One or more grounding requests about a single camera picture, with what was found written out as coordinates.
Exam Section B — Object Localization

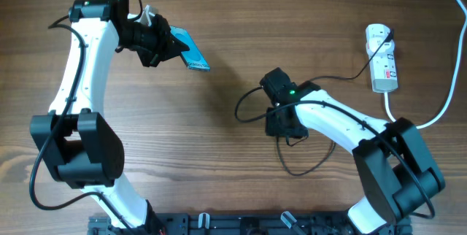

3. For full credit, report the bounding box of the white power strip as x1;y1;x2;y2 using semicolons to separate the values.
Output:
366;23;398;93

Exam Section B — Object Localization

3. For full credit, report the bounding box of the white plug adapter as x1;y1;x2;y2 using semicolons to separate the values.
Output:
366;34;395;56

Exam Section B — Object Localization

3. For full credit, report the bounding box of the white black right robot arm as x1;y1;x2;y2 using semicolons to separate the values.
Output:
256;68;445;234

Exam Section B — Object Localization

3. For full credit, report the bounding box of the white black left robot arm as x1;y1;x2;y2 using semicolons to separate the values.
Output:
30;0;209;234

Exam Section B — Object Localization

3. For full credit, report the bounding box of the black USB charger cable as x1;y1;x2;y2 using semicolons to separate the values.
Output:
275;28;395;177

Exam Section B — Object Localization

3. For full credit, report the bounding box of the white power strip cord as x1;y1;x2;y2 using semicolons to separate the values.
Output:
383;0;467;130

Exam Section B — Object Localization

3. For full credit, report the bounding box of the Galaxy S25 smartphone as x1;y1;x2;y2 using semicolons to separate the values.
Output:
171;26;210;72

